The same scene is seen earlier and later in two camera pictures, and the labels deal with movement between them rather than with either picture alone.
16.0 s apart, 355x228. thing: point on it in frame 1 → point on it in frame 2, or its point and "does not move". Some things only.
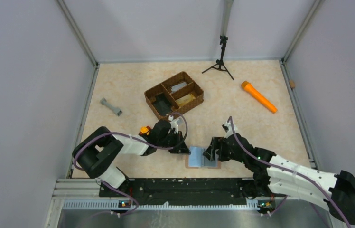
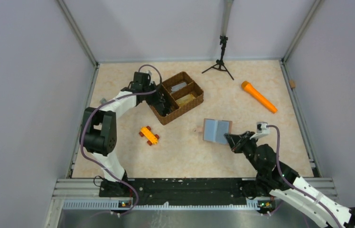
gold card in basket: x=184 y=100 does not move
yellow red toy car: x=144 y=130 does not move
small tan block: x=292 y=83 does not move
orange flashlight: x=248 y=87 does not move
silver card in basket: x=178 y=86 does not move
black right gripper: x=218 y=148 → x=243 y=141
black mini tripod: x=219 y=64 does not move
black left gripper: x=175 y=140 → x=156 y=98
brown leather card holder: x=197 y=160 → x=214 y=130
